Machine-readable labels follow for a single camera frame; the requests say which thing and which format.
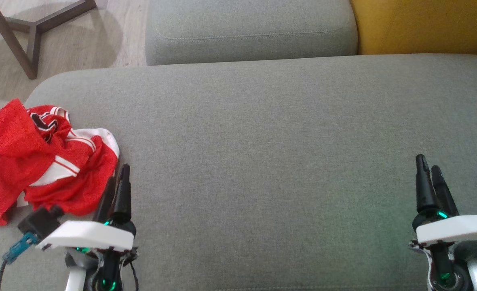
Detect black cable with teal plug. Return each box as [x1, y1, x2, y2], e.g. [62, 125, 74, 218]
[0, 232, 39, 291]

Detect large yellow sofa back cushion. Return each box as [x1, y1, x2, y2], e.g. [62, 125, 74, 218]
[350, 0, 477, 55]

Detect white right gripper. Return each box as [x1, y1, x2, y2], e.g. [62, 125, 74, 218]
[410, 154, 477, 248]

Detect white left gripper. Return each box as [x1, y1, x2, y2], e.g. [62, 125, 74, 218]
[36, 164, 138, 263]

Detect red shorts with white stripe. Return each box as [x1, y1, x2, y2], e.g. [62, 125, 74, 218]
[23, 137, 118, 216]

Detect red number 23 jersey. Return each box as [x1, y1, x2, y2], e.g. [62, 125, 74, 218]
[0, 99, 120, 226]

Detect dark wooden side table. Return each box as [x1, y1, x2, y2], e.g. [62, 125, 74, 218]
[0, 0, 97, 80]

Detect grey sofa seat cushion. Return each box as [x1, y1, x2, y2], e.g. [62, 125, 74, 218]
[145, 0, 359, 66]

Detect large grey sofa ottoman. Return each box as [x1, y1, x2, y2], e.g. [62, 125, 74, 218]
[0, 54, 477, 291]

